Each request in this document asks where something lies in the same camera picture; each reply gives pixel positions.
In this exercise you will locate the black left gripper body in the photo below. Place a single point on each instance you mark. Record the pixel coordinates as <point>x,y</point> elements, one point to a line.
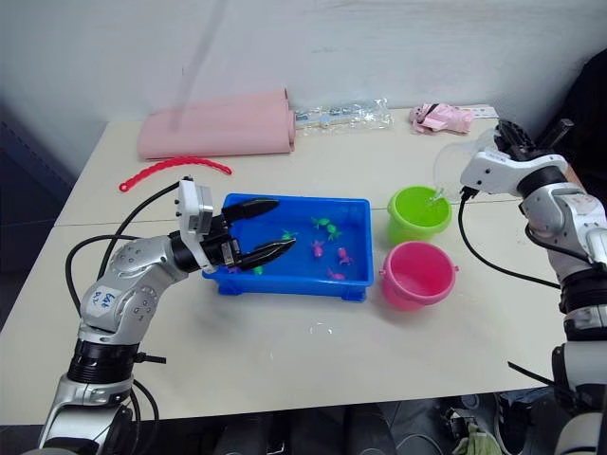
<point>222,246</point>

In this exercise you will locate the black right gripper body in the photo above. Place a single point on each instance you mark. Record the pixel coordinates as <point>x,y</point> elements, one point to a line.
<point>524,152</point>

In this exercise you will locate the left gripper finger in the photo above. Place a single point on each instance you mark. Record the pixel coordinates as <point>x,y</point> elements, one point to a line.
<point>253,208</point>
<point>270,251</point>

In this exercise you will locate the clear plastic cup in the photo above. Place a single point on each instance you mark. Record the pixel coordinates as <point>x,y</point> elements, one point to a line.
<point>450,166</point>

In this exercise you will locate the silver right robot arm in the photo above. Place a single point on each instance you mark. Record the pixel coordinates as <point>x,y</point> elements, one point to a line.
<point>569,223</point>

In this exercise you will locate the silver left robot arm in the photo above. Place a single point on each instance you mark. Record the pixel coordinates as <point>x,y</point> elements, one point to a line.
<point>123,284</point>

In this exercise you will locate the green toy fish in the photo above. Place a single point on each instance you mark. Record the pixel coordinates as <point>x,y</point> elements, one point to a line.
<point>258,270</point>
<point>288,234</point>
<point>321,221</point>
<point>334,231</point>

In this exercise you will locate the blue plastic tub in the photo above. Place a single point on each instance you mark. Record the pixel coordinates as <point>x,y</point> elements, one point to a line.
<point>303,246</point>

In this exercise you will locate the pink toy fish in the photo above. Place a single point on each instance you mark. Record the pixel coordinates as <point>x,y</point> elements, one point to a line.
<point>344,256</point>
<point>318,247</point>
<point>335,274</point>

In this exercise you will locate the pink toy package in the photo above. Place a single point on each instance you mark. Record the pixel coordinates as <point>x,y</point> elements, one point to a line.
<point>441,117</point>

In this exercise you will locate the green plastic bucket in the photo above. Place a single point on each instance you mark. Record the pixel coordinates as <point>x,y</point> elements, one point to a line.
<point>417,213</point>

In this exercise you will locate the pink plastic bucket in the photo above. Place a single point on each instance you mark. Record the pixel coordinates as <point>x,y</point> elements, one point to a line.
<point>415,275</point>

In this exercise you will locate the white printed card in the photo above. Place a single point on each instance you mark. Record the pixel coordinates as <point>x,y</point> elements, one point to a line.
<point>483,112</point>

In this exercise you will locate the black object beside table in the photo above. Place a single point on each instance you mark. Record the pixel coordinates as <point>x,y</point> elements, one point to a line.
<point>588,104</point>

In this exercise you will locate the pink folded mat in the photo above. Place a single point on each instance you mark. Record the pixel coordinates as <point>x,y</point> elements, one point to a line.
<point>218,128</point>

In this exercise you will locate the red wavy plastic strip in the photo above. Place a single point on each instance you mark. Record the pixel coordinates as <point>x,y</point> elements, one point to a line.
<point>175,166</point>

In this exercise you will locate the clear plastic bag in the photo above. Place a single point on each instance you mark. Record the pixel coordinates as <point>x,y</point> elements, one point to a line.
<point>341,116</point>

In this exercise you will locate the green cloth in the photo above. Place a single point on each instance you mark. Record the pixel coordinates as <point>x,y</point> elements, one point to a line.
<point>479,442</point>

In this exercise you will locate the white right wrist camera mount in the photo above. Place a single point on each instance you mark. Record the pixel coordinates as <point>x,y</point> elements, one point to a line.
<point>491,173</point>

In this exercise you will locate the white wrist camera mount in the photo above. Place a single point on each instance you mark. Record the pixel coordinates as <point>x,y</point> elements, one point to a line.
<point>491,173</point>
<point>192,213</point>

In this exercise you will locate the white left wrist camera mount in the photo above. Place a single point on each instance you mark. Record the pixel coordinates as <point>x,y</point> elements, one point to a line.
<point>192,213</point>

